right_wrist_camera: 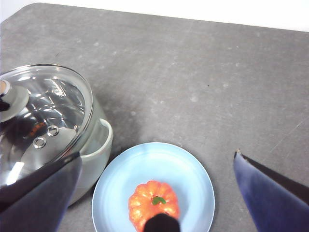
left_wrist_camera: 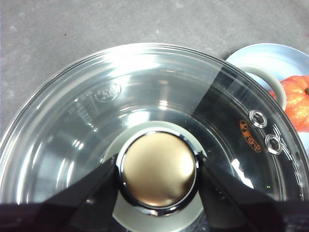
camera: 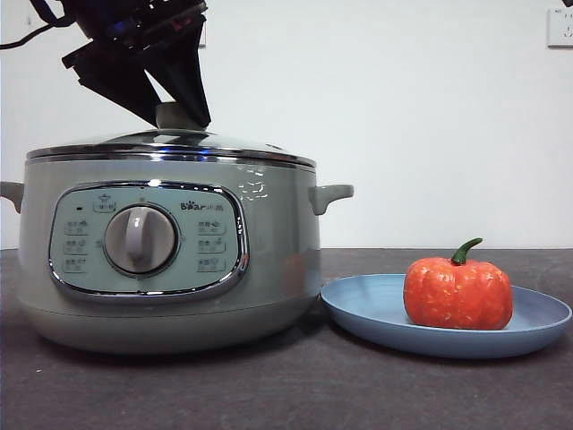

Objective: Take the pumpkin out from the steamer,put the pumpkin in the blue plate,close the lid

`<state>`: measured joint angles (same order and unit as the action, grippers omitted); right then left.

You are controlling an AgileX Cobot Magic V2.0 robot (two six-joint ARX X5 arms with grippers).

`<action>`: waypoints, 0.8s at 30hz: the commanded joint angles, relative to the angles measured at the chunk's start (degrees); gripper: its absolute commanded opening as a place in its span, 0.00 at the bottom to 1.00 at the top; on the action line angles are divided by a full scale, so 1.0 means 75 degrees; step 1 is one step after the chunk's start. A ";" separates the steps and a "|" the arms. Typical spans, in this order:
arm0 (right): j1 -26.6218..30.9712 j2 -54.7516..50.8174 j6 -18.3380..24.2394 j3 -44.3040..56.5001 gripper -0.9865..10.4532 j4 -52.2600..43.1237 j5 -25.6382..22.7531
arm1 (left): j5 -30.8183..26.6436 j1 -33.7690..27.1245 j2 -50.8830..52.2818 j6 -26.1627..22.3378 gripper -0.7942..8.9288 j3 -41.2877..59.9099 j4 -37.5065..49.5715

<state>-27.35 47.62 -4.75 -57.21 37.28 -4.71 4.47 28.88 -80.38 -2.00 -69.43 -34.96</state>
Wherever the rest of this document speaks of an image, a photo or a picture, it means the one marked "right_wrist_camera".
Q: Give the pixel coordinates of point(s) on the orange pumpkin with green stem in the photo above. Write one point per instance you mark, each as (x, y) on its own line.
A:
(144, 200)

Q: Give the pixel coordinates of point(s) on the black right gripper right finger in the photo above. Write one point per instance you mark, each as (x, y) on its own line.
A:
(272, 200)

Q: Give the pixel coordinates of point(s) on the blue round plate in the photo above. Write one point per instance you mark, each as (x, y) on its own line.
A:
(125, 174)

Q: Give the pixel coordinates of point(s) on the glass lid with round knob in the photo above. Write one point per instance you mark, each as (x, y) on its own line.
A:
(48, 108)

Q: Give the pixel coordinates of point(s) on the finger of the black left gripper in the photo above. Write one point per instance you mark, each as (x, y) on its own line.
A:
(3, 104)

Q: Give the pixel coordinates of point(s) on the pale green electric steamer pot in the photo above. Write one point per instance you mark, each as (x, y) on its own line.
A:
(96, 169)

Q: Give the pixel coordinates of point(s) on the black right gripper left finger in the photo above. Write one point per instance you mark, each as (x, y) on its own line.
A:
(36, 205)

